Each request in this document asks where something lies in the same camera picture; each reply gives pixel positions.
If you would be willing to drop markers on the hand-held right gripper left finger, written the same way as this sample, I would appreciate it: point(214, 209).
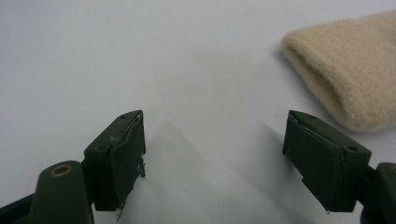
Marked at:
point(120, 165)

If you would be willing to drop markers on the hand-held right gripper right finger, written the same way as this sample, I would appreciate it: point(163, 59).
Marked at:
point(323, 168)

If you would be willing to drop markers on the beige glove with orange fingers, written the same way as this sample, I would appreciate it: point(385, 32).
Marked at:
point(351, 68)

